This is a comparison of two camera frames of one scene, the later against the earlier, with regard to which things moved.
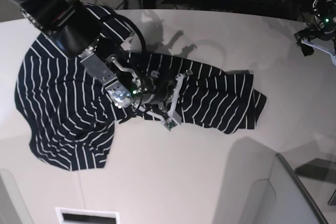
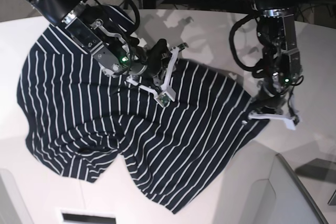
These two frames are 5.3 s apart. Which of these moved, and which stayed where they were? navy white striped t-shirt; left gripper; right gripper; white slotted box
Moved: right gripper; navy white striped t-shirt; left gripper
Stayed: white slotted box
